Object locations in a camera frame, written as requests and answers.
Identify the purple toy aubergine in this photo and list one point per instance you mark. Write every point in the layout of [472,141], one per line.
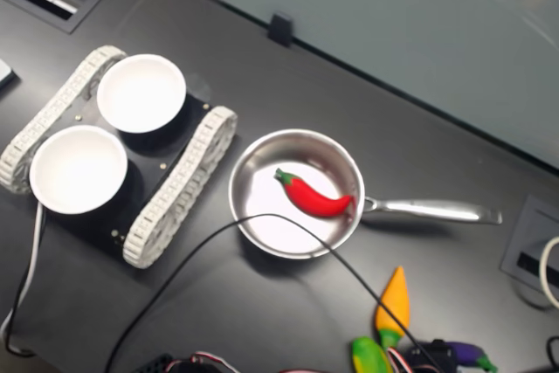
[469,353]

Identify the yellow green toy corn cob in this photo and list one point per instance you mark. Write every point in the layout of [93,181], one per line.
[371,357]

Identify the orange toy carrot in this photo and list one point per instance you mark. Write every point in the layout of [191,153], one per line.
[395,299]

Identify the red toy chilli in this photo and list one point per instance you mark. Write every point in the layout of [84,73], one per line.
[314,198]

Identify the tracked vehicle with white tracks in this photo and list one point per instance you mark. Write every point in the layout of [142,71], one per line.
[174,189]

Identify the frosted glass partition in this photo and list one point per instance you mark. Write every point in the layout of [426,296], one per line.
[393,19]

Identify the black partition clip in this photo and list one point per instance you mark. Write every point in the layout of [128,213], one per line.
[279,30]

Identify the white bowl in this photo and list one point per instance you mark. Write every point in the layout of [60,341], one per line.
[142,93]
[78,170]

